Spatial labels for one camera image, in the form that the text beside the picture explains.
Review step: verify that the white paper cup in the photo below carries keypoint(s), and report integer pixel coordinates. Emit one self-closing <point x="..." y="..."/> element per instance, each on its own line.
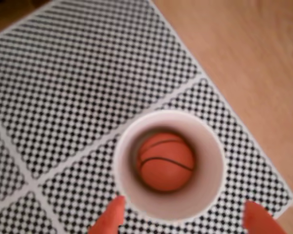
<point x="127" y="195"/>

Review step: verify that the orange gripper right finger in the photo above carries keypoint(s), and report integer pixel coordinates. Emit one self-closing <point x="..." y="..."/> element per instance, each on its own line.
<point x="261" y="221"/>

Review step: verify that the small orange basketball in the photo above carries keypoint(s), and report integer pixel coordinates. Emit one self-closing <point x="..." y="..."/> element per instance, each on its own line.
<point x="166" y="165"/>

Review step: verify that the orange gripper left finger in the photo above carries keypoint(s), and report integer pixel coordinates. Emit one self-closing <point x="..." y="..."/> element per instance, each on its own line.
<point x="110" y="219"/>

